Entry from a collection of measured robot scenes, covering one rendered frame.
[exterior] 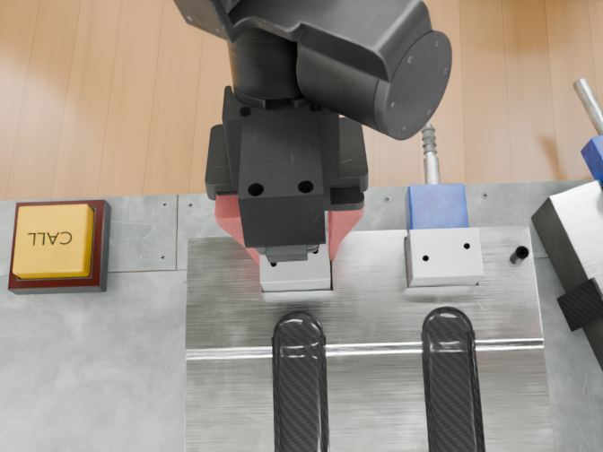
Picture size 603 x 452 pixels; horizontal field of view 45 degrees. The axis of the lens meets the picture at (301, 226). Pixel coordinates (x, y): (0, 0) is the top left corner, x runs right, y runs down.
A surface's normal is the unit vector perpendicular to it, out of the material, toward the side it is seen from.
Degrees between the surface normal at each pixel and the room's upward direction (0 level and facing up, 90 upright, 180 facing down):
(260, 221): 61
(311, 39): 91
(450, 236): 0
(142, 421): 0
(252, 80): 65
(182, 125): 0
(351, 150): 29
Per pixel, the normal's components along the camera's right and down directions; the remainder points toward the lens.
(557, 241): -0.94, 0.32
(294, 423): 0.05, -0.28
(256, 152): -0.05, -0.73
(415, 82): 0.74, 0.43
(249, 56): -0.55, 0.59
